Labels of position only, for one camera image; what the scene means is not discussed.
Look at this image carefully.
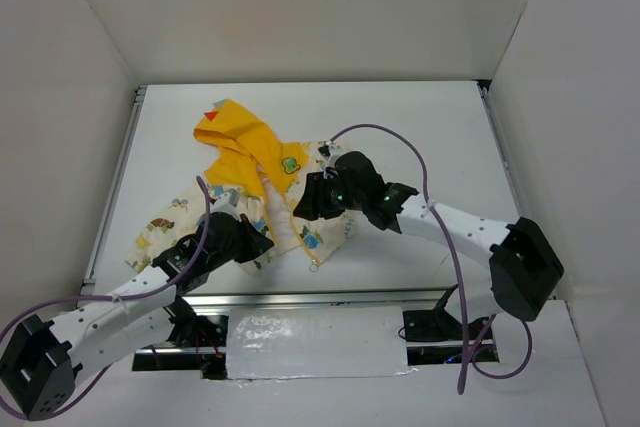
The yellow dinosaur print kids jacket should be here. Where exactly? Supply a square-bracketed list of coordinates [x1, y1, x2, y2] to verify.
[124, 98, 360, 276]

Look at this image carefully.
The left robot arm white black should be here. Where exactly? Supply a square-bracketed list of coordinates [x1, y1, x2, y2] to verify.
[1, 213, 274, 421]

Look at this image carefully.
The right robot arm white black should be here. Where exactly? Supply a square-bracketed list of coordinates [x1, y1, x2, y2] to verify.
[293, 145, 564, 342]

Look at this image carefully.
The white taped foam block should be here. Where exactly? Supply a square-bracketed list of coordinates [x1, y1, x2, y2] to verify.
[226, 306, 409, 380]

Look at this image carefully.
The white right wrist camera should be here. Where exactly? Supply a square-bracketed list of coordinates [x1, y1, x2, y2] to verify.
[318, 141, 345, 171]

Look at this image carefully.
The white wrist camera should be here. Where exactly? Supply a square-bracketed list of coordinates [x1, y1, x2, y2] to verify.
[211, 189, 240, 217]
[318, 141, 345, 171]

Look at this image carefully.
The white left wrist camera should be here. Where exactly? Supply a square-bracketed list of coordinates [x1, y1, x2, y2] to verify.
[211, 189, 240, 217]

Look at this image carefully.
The aluminium table frame rail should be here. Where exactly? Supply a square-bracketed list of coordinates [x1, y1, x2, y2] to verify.
[92, 81, 518, 303]

